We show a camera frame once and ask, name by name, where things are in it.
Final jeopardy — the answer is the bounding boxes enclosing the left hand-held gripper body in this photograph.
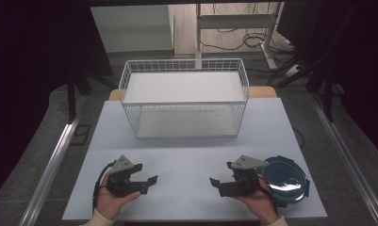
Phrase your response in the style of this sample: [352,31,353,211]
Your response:
[106,154,140,199]

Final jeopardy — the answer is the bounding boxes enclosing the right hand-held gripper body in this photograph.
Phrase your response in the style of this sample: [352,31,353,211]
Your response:
[229,154,270,199]

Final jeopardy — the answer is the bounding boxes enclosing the dark blue plastic bowl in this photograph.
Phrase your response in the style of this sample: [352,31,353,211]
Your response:
[258,154,311,209]

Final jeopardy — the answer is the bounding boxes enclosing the white wire shelf rack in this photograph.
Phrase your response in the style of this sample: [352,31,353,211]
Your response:
[118,57,250,139]

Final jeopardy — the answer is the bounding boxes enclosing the person's left hand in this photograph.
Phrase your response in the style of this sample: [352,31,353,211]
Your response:
[95,171,142,221]

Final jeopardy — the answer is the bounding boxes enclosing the person's right hand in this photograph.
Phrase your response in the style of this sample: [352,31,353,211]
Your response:
[233,181,280,226]

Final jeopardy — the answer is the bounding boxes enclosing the wooden table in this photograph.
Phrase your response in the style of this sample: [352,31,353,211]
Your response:
[108,86,278,102]

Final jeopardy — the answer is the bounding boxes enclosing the black metal stand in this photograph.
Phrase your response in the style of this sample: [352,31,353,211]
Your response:
[320,70,339,123]
[65,73,94,124]

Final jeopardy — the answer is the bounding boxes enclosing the white power strip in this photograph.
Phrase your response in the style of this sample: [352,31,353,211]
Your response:
[284,63,304,78]

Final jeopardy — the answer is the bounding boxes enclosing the white cabinet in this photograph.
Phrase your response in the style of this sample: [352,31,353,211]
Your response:
[90,4,175,54]

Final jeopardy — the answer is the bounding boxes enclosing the dark curtain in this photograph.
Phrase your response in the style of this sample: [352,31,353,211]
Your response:
[0,0,114,203]
[275,0,378,164]

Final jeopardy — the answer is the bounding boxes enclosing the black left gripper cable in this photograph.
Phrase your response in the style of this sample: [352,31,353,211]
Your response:
[91,160,116,215]

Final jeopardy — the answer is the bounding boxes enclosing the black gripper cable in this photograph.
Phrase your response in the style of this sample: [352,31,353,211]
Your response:
[91,160,116,215]
[257,175,279,217]

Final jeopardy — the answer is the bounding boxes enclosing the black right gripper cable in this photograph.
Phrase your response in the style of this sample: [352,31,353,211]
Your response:
[257,175,279,217]

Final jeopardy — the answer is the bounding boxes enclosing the black floor frame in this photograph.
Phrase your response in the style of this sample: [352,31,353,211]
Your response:
[69,123,92,147]

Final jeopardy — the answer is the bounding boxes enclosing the metal floor rail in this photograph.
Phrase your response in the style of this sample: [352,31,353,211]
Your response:
[308,92,378,226]
[18,93,86,226]

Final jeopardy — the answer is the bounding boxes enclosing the black cable beside table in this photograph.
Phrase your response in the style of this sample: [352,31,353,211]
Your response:
[291,126,305,151]

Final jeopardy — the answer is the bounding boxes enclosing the black floor cables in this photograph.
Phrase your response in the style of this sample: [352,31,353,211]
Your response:
[199,27,293,55]

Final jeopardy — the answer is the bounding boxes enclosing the white metal desk frame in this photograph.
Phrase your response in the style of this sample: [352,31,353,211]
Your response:
[194,2,283,71]

